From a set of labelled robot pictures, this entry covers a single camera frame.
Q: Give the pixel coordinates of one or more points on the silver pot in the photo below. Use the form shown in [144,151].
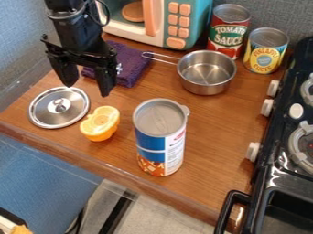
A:
[207,72]

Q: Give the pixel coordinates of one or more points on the toy stove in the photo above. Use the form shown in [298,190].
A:
[281,140]

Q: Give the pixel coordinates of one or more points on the silver lid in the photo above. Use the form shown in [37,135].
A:
[58,107]

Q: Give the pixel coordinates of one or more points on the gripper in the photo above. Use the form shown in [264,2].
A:
[81,36]

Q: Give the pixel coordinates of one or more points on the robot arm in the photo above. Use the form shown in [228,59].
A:
[73,12]

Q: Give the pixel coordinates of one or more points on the red tomato can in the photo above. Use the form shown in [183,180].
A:
[228,30]

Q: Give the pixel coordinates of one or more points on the purple cloth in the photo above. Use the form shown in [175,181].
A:
[126,64]

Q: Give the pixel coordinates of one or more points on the orange toy half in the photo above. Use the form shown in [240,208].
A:
[100,123]

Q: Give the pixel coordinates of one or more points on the toy microwave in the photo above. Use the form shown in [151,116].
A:
[163,18]

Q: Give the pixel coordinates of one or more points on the yellow pineapple can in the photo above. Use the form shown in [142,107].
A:
[265,50]

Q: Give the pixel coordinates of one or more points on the blue and white canister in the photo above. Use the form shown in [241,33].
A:
[160,137]

